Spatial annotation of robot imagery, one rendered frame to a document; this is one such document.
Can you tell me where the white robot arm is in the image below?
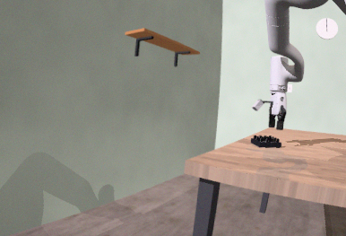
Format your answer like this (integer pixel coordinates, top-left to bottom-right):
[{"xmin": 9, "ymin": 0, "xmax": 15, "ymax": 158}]
[{"xmin": 264, "ymin": 0, "xmax": 328, "ymax": 92}]

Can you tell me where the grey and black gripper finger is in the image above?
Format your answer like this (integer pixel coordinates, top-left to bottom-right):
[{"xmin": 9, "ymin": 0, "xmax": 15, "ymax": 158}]
[
  {"xmin": 276, "ymin": 105, "xmax": 286, "ymax": 130},
  {"xmin": 269, "ymin": 112, "xmax": 276, "ymax": 127}
]

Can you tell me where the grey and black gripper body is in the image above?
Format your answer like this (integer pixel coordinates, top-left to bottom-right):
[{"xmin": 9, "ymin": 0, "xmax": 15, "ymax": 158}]
[{"xmin": 269, "ymin": 92, "xmax": 287, "ymax": 116}]

